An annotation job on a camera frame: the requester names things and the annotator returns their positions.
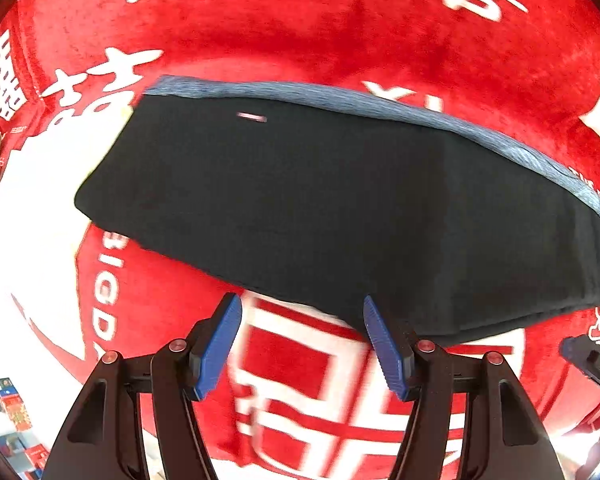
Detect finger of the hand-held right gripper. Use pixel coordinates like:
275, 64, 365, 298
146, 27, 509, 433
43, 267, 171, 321
560, 336, 600, 401

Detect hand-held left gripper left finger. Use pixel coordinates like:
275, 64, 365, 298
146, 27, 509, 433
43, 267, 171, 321
42, 292, 243, 480

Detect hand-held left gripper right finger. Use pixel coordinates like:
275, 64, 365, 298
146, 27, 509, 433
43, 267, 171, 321
362, 296, 566, 480

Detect black pants with blue waistband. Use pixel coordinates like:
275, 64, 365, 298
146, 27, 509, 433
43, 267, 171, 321
74, 75, 600, 348

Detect colourful box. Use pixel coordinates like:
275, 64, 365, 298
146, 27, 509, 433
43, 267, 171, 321
0, 377, 33, 431
0, 435, 51, 472

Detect cream folded cloth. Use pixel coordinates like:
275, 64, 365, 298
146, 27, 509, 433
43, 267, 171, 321
0, 105, 133, 361

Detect red printed blanket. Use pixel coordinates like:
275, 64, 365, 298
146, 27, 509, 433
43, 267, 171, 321
0, 0, 600, 480

